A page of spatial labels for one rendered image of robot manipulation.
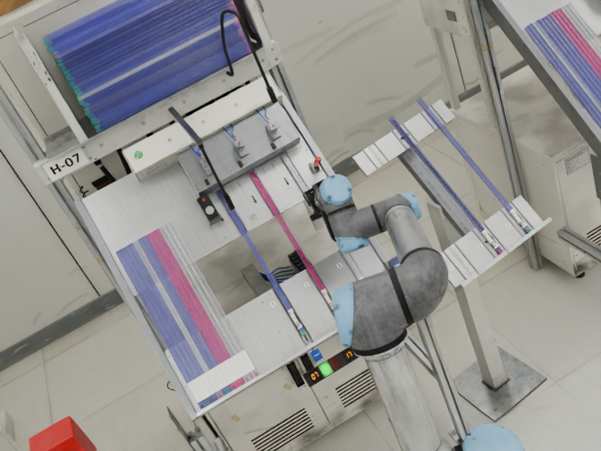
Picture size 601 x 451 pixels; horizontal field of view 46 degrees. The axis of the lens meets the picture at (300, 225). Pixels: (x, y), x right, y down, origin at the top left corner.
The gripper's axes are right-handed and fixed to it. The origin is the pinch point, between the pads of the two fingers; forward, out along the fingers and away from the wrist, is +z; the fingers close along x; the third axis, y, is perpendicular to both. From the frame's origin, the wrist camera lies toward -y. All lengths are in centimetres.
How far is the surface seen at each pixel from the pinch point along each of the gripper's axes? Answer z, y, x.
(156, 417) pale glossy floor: 116, -35, 84
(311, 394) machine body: 48, -50, 26
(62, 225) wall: 166, 69, 86
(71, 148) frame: -6, 50, 52
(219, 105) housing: 0.4, 42.8, 9.6
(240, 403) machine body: 40, -39, 48
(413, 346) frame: 35, -52, -11
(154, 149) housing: 0, 40, 32
